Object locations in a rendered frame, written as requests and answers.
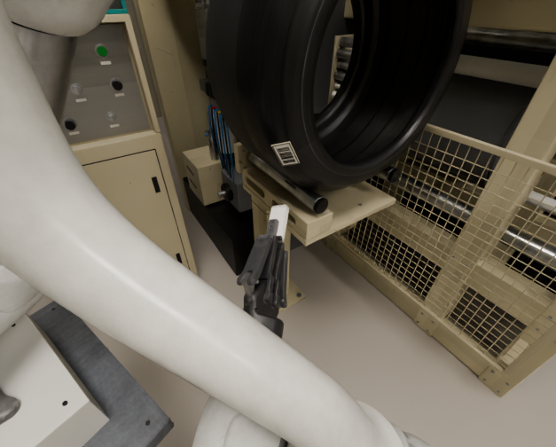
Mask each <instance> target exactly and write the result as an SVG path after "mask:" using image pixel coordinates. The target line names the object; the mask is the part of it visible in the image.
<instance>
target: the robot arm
mask: <svg viewBox="0 0 556 447"><path fill-rule="evenodd" d="M113 1H114V0H0V335H1V334H2V333H4V332H5V331H6V330H7V329H9V328H10V327H11V326H12V325H13V324H15V323H16V322H17V321H18V320H19V319H20V318H22V317H23V316H24V315H25V314H26V313H27V312H28V311H29V310H30V309H32V308H33V307H34V306H35V305H36V304H37V303H38V302H39V301H40V300H41V299H42V298H43V297H44V296H45V295H46V296H48V297H49V298H51V299H52V300H53V301H55V302H56V303H58V304H59V305H61V306H62V307H64V308H65V309H67V310H69V311H71V312H72V313H74V314H75V315H76V316H77V317H79V318H81V319H83V320H84V321H86V322H87V323H89V324H91V325H93V326H95V327H96V328H97V329H98V330H100V331H102V332H103V333H106V334H107V335H109V336H111V337H113V338H114V339H116V340H117V341H119V342H121V343H122V344H124V345H126V346H127V347H129V348H131V349H133V350H135V351H136V352H137V353H139V354H141V355H142V356H144V357H146V358H148V359H150V360H151V361H153V362H154V363H156V364H157V365H160V366H161V367H163V368H165V369H166V370H168V371H170V372H172V373H173V374H175V375H176V376H178V377H180V378H181V379H183V380H186V381H187V382H189V383H191V384H192V385H193V386H195V387H196V388H199V389H201V390H202V391H204V392H206V393H207V394H209V395H210V396H209V399H208V401H207V403H206V405H205V406H204V408H203V410H202V413H201V415H200V420H199V423H198V426H197V430H196V433H195V436H194V440H193V444H192V447H432V446H431V445H430V444H428V443H426V442H425V441H423V440H422V439H420V438H418V437H417V436H415V435H413V434H410V433H407V432H404V431H402V430H401V428H399V427H398V426H397V425H396V424H394V423H392V422H390V421H388V420H387V419H386V418H385V417H384V416H383V415H382V414H381V413H380V412H378V411H377V410H375V409H374V408H373V407H371V406H370V405H368V404H365V403H363V402H360V401H357V400H355V399H354V398H353V397H352V396H351V395H350V393H349V392H348V391H347V390H346V389H345V388H343V387H342V386H341V385H340V384H339V383H338V382H337V381H336V380H334V379H333V378H332V377H331V376H329V375H328V374H327V373H326V372H324V371H323V370H322V369H321V368H319V367H318V366H317V365H315V364H314V363H313V362H311V361H310V360H309V359H307V358H306V357H305V356H304V355H303V354H301V353H300V352H299V351H297V350H296V349H294V348H293V347H292V346H290V345H289V344H288V343H286V342H285V341H283V340H282V335H283V330H284V323H283V321H282V320H281V319H279V318H277V316H278V311H279V309H280V308H286V307H287V299H286V282H287V264H288V252H287V251H285V244H284V243H283V242H284V238H285V233H286V223H287V218H288V212H289V207H288V206H287V205H278V206H272V207H271V212H270V220H269V223H268V228H267V232H266V234H263V235H257V237H256V240H255V243H254V245H253V248H252V250H251V253H250V255H249V257H248V259H247V263H246V266H245V268H244V270H243V271H242V273H241V274H240V275H239V277H238V278H237V284H238V285H239V286H243V287H244V289H245V292H246V293H245V295H244V309H241V308H240V307H239V306H237V305H236V304H235V303H233V302H232V301H230V300H229V299H228V298H226V297H225V296H224V295H222V294H221V293H219V292H218V291H217V290H215V289H214V288H213V287H212V286H211V285H209V284H208V283H207V282H205V281H204V280H203V279H201V278H200V277H198V276H197V275H196V274H194V273H193V272H192V271H190V270H189V269H187V268H186V267H185V266H183V265H182V264H181V263H180V262H179V261H177V260H176V259H175V258H173V257H172V256H171V255H169V254H168V253H166V252H165V251H164V250H163V249H161V248H160V247H158V246H157V245H156V244H155V243H154V242H152V241H151V240H150V239H148V238H147V237H146V236H145V235H144V234H143V233H142V232H141V231H140V230H139V229H138V228H136V227H135V226H134V225H133V224H132V223H131V222H130V221H129V220H127V219H126V218H125V217H124V216H123V215H122V214H121V213H120V212H119V211H118V210H117V209H116V208H115V207H114V205H113V204H112V203H111V202H110V201H109V200H108V199H107V198H106V196H105V195H104V194H103V193H102V192H101V191H100V190H99V189H98V188H97V186H96V185H95V184H94V182H93V181H92V180H91V178H90V177H89V175H88V174H87V172H86V171H85V170H84V168H83V166H82V164H81V163H80V162H79V160H78V159H77V157H76V156H75V154H74V152H73V150H72V148H71V146H70V145H69V143H68V142H67V139H66V137H65V135H64V133H63V131H62V129H61V123H62V119H63V113H64V109H65V104H66V100H67V92H68V87H69V83H70V78H71V74H72V69H73V64H74V56H75V52H76V46H77V42H78V37H79V36H81V35H85V34H87V33H89V32H90V31H91V30H92V29H94V28H95V27H96V26H98V25H99V24H100V23H101V21H102V20H103V18H104V17H105V15H106V13H107V11H108V9H109V8H110V6H111V5H112V3H113ZM20 406H21V403H20V401H19V400H18V399H17V398H15V397H12V396H7V395H5V394H4V393H3V392H1V391H0V425H1V424H3V423H5V422H6V421H7V420H9V419H11V418H12V417H13V416H14V415H15V414H16V413H17V412H18V411H19V409H20Z"/></svg>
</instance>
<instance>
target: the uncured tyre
mask: <svg viewBox="0 0 556 447"><path fill-rule="evenodd" d="M338 1H339V0H209V4H208V14H207V23H206V58H207V66H208V76H209V81H210V84H211V88H212V91H213V94H214V97H215V101H216V103H217V105H218V107H219V110H220V112H221V114H222V116H223V118H224V120H225V122H226V123H227V125H228V127H229V128H230V130H231V132H232V133H233V135H234V136H235V137H236V139H237V140H238V141H239V142H240V143H241V144H242V145H243V146H244V147H245V148H246V149H247V150H249V151H250V152H251V153H253V154H254V155H256V156H257V157H258V158H260V159H261V160H263V161H264V162H266V163H267V164H268V165H270V166H271V167H272V168H274V169H275V170H276V171H277V172H279V173H280V174H281V175H283V176H284V177H286V178H287V179H289V180H290V181H292V182H294V183H296V184H299V185H302V186H306V187H309V188H312V189H316V190H321V191H333V190H340V189H343V188H347V187H350V186H351V185H354V184H358V183H360V182H363V181H364V180H367V179H369V178H371V177H373V176H376V175H377V174H379V173H380V172H381V171H383V170H384V169H386V168H387V167H388V166H390V165H391V164H392V163H393V162H394V161H396V160H397V159H398V158H399V157H400V156H401V155H402V154H403V153H404V152H405V151H406V150H407V149H408V148H409V147H410V145H411V144H412V143H413V142H414V140H415V139H416V138H417V137H418V135H419V134H420V132H421V131H422V130H423V129H424V128H425V126H426V125H427V123H428V121H429V120H430V118H431V117H432V115H433V113H434V112H435V109H436V108H437V107H438V105H439V103H440V101H441V99H442V96H443V94H444V92H445V91H446V89H447V87H448V85H449V83H450V79H451V77H452V75H453V73H454V70H455V68H456V65H457V63H458V59H459V56H460V53H461V51H462V48H463V44H464V41H465V38H466V31H467V28H468V24H469V20H470V15H471V10H472V3H473V0H350V1H351V5H352V10H353V18H354V39H353V47H352V52H351V57H350V61H349V64H348V69H347V72H346V74H345V77H344V79H343V81H342V83H341V86H340V88H339V89H338V91H337V93H336V94H335V96H334V97H333V99H332V101H331V102H330V103H329V104H328V106H327V107H326V108H325V109H324V110H323V111H322V112H321V113H320V114H318V115H317V116H316V117H315V116H314V105H313V94H314V81H315V73H316V68H317V60H318V55H319V52H320V48H321V44H322V42H323V39H324V35H325V31H326V29H327V26H328V23H329V21H330V18H331V17H332V15H333V11H334V9H335V7H336V5H337V3H338ZM289 141H290V143H291V145H292V147H293V149H294V151H295V153H296V155H297V158H298V160H299V162H300V163H299V164H294V165H288V166H282V165H281V163H280V161H279V159H278V157H277V155H276V154H275V152H274V150H273V148H272V147H271V145H275V144H280V143H285V142H289Z"/></svg>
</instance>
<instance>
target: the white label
mask: <svg viewBox="0 0 556 447"><path fill-rule="evenodd" d="M271 147H272V148H273V150H274V152H275V154H276V155H277V157H278V159H279V161H280V163H281V165H282V166H288V165H294V164H299V163H300V162H299V160H298V158H297V155H296V153H295V151H294V149H293V147H292V145H291V143H290V141H289V142H285V143H280V144H275V145H271Z"/></svg>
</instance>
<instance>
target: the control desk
mask: <svg viewBox="0 0 556 447"><path fill-rule="evenodd" d="M61 129H62V131H63V133H64V135H65V137H66V139H67V142H68V143H69V145H70V146H71V148H72V150H73V152H74V154H75V156H76V157H77V159H78V160H79V162H80V163H81V164H82V166H83V168H84V170H85V171H86V172H87V174H88V175H89V177H90V178H91V180H92V181H93V182H94V184H95V185H96V186H97V188H98V189H99V190H100V191H101V192H102V193H103V194H104V195H105V196H106V198H107V199H108V200H109V201H110V202H111V203H112V204H113V205H114V207H115V208H116V209H117V210H118V211H119V212H120V213H121V214H122V215H123V216H124V217H125V218H126V219H127V220H129V221H130V222H131V223H132V224H133V225H134V226H135V227H136V228H138V229H139V230H140V231H141V232H142V233H143V234H144V235H145V236H146V237H147V238H148V239H150V240H151V241H152V242H154V243H155V244H156V245H157V246H158V247H160V248H161V249H163V250H164V251H165V252H166V253H168V254H169V255H171V256H172V257H173V258H175V259H176V260H177V261H179V262H180V263H181V264H182V265H183V266H185V267H186V268H187V269H189V270H190V271H192V272H193V273H194V274H196V275H197V276H199V275H198V272H197V268H196V264H195V262H194V258H193V254H192V249H191V245H190V241H189V238H188V234H187V231H186V228H185V224H184V218H183V215H182V211H181V208H180V204H179V201H178V198H177V194H176V188H175V185H174V181H173V177H172V174H171V170H170V167H169V164H168V157H167V155H166V151H165V147H164V144H163V140H162V137H161V131H160V127H159V123H158V120H157V116H156V113H155V110H154V106H153V100H152V97H151V93H150V90H149V86H148V82H147V80H146V76H145V70H144V67H143V63H142V59H141V56H140V52H139V49H138V46H137V39H136V36H135V33H134V29H133V26H132V22H131V19H130V16H129V14H127V13H121V14H106V15H105V17H104V18H103V20H102V21H101V23H100V24H99V25H98V26H96V27H95V28H94V29H92V30H91V31H90V32H89V33H87V34H85V35H81V36H79V37H78V42H77V46H76V52H75V56H74V64H73V69H72V74H71V78H70V83H69V87H68V92H67V100H66V104H65V109H64V113H63V119H62V123H61Z"/></svg>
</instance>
